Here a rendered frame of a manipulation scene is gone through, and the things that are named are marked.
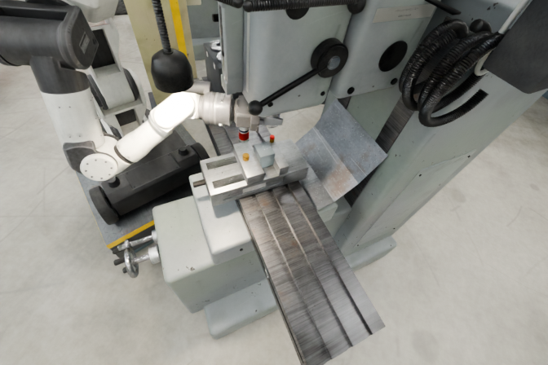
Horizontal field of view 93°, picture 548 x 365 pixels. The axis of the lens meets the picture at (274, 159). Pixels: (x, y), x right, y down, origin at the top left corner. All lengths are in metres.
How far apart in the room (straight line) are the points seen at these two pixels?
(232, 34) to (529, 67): 0.46
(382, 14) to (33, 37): 0.65
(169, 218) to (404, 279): 1.52
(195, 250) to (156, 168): 0.58
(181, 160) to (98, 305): 0.94
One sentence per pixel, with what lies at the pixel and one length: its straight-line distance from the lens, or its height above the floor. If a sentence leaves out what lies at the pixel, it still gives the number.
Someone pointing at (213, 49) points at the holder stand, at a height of 1.13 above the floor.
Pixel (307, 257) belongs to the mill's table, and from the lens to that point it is 0.84.
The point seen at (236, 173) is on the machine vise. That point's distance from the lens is 0.87.
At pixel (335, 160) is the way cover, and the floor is 0.95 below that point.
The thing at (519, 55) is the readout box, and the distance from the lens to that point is 0.51.
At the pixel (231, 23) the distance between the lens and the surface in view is 0.54.
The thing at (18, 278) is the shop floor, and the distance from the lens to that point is 2.19.
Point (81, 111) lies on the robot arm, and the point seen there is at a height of 1.28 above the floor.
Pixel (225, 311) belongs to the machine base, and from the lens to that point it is 1.53.
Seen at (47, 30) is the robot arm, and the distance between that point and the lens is 0.70.
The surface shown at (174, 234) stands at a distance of 1.09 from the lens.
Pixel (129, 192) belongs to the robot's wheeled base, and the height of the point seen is 0.59.
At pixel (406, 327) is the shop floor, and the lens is 1.96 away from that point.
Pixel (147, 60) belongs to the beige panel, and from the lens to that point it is 2.52.
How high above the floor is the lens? 1.70
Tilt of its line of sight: 50 degrees down
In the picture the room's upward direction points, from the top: 9 degrees clockwise
